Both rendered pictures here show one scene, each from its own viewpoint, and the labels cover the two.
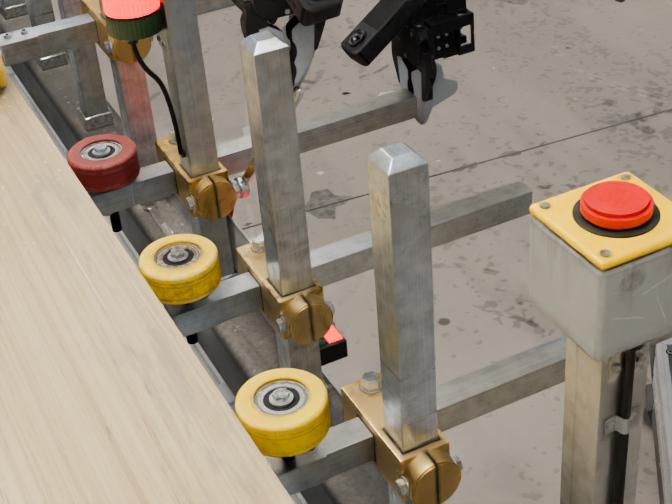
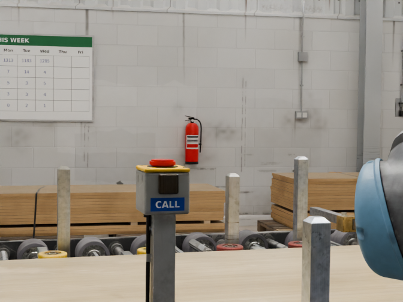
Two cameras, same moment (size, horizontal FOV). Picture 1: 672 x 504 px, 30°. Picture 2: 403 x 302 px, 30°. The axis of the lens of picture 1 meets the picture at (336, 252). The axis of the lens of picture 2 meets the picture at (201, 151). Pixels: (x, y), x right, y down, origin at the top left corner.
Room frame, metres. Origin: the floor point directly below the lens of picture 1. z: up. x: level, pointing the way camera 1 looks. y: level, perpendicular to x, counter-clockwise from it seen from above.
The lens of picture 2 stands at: (0.79, -1.29, 1.31)
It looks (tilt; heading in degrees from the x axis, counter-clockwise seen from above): 3 degrees down; 98
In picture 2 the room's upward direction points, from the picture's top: 1 degrees clockwise
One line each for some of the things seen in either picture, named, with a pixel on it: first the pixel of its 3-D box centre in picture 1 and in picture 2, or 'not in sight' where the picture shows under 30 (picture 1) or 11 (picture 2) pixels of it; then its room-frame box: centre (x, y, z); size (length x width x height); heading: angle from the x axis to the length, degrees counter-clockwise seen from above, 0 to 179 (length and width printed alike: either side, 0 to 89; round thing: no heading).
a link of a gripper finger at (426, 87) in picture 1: (422, 66); not in sight; (1.42, -0.13, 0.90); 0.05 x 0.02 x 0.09; 24
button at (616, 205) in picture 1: (616, 210); (162, 165); (0.58, -0.16, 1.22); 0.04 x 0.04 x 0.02
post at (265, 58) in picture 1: (287, 253); not in sight; (1.05, 0.05, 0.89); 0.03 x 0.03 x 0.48; 24
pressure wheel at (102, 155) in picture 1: (109, 188); not in sight; (1.27, 0.26, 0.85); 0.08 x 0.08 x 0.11
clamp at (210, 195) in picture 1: (193, 177); not in sight; (1.29, 0.16, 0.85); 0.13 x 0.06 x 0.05; 24
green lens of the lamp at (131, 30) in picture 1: (134, 19); not in sight; (1.26, 0.19, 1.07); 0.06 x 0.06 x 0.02
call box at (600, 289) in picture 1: (612, 269); (162, 191); (0.58, -0.16, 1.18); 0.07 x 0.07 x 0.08; 24
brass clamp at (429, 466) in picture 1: (399, 439); not in sight; (0.84, -0.04, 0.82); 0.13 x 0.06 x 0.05; 24
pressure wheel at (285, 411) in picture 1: (286, 442); not in sight; (0.81, 0.06, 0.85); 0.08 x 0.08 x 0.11
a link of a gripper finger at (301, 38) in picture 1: (292, 45); not in sight; (1.23, 0.03, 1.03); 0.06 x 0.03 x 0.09; 24
